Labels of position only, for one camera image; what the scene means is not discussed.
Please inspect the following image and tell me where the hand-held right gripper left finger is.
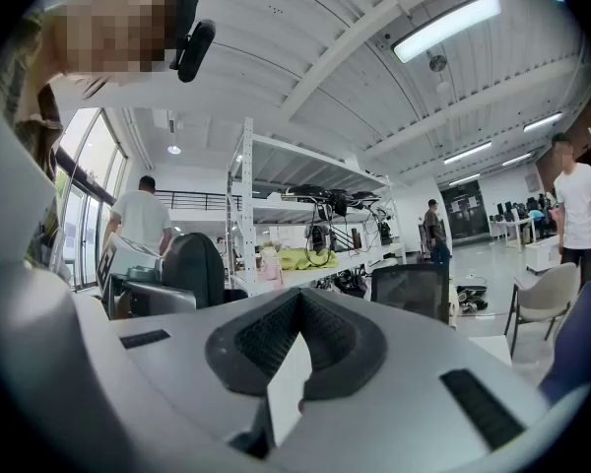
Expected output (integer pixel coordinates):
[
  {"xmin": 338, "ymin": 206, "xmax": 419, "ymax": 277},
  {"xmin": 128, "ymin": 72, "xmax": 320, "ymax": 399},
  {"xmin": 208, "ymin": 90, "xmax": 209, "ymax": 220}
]
[{"xmin": 73, "ymin": 287, "xmax": 302, "ymax": 473}]

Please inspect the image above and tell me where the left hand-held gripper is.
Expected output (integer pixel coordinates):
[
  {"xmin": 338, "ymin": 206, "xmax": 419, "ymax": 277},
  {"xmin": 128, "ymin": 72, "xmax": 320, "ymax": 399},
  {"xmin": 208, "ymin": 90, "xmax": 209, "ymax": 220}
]
[{"xmin": 96, "ymin": 233, "xmax": 199, "ymax": 321}]

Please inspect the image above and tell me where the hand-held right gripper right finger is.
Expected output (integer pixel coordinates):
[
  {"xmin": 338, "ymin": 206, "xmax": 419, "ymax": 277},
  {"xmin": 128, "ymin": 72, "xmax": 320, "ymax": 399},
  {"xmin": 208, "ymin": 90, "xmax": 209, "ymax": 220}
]
[{"xmin": 274, "ymin": 287, "xmax": 554, "ymax": 473}]

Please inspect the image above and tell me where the black metal railing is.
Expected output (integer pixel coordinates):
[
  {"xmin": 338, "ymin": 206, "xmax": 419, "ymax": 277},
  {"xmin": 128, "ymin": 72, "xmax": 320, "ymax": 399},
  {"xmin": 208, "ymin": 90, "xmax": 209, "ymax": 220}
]
[{"xmin": 154, "ymin": 189, "xmax": 243, "ymax": 212}]

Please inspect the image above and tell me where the black mesh office chair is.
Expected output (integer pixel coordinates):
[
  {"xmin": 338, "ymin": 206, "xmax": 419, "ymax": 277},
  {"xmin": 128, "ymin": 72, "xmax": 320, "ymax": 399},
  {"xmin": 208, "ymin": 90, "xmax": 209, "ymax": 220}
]
[{"xmin": 370, "ymin": 262, "xmax": 452, "ymax": 325}]

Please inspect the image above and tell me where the pink water bottle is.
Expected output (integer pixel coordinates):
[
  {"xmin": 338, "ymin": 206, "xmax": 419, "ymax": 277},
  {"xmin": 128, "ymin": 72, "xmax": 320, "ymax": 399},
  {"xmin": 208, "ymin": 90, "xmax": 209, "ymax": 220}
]
[{"xmin": 259, "ymin": 243, "xmax": 284, "ymax": 286}]

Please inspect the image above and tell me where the white metal shelving rack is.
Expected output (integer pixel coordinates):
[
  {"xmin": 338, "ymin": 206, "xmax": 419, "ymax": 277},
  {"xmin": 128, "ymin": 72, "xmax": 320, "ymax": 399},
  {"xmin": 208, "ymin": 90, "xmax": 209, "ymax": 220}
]
[{"xmin": 225, "ymin": 115, "xmax": 410, "ymax": 299}]

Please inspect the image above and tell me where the yellow-green cloth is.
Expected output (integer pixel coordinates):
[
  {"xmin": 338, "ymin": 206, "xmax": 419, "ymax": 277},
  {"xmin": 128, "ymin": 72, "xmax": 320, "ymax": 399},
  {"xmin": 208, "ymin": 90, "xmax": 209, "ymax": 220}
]
[{"xmin": 277, "ymin": 246, "xmax": 342, "ymax": 273}]

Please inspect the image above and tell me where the large glass window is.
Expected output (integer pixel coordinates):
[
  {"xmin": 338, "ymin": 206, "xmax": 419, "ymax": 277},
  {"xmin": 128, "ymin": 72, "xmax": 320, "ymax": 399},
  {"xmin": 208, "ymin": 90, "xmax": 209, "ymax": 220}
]
[{"xmin": 53, "ymin": 106, "xmax": 129, "ymax": 291}]

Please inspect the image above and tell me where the beige shell chair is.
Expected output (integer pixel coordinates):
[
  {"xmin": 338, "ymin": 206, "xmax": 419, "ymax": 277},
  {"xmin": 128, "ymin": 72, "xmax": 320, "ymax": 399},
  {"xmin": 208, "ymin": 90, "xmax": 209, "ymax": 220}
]
[{"xmin": 503, "ymin": 261, "xmax": 591, "ymax": 344}]

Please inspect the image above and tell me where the black electronic device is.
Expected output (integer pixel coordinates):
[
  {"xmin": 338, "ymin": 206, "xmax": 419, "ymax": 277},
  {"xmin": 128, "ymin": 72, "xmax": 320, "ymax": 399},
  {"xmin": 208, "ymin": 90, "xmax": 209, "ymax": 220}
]
[{"xmin": 281, "ymin": 183, "xmax": 380, "ymax": 205}]

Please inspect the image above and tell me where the blue padded chair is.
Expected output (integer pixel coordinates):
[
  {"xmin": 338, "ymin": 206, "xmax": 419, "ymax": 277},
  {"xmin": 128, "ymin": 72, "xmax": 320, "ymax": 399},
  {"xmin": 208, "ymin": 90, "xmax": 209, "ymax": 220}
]
[{"xmin": 538, "ymin": 278, "xmax": 591, "ymax": 406}]

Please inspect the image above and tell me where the black double door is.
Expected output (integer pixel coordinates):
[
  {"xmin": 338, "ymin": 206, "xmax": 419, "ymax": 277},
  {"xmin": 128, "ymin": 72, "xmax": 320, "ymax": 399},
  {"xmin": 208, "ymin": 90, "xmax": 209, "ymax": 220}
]
[{"xmin": 439, "ymin": 179, "xmax": 485, "ymax": 241}]

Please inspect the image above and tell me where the white low cart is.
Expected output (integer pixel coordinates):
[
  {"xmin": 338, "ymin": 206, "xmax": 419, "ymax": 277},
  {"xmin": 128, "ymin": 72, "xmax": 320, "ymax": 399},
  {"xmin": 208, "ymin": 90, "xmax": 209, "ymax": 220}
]
[{"xmin": 525, "ymin": 234, "xmax": 563, "ymax": 276}]

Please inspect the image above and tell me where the white office desk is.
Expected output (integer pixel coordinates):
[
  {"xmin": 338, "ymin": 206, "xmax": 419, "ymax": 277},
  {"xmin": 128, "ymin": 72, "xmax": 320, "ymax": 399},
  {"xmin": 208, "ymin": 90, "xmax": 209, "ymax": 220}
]
[{"xmin": 487, "ymin": 214, "xmax": 536, "ymax": 253}]

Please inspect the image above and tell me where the yellow plaid shirt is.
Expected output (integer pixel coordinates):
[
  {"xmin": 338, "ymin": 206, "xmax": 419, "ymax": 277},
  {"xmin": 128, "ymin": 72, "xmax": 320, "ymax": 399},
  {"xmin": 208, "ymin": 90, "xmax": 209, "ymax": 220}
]
[{"xmin": 0, "ymin": 10, "xmax": 68, "ymax": 265}]

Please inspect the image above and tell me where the person's head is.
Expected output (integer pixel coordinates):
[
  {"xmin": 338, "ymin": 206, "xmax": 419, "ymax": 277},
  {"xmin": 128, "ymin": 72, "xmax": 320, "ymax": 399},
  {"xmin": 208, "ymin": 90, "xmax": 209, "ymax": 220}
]
[{"xmin": 43, "ymin": 0, "xmax": 201, "ymax": 89}]

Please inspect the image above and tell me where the large ceiling light panel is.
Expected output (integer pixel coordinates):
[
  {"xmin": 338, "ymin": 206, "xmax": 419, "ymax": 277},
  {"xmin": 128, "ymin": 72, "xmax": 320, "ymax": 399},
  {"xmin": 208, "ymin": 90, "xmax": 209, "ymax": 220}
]
[{"xmin": 392, "ymin": 0, "xmax": 503, "ymax": 65}]

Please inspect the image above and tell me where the black head-worn camera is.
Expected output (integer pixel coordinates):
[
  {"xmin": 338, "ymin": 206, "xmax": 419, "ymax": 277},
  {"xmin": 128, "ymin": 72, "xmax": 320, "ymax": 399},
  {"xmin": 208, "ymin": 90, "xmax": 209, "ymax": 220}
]
[{"xmin": 168, "ymin": 18, "xmax": 218, "ymax": 85}]

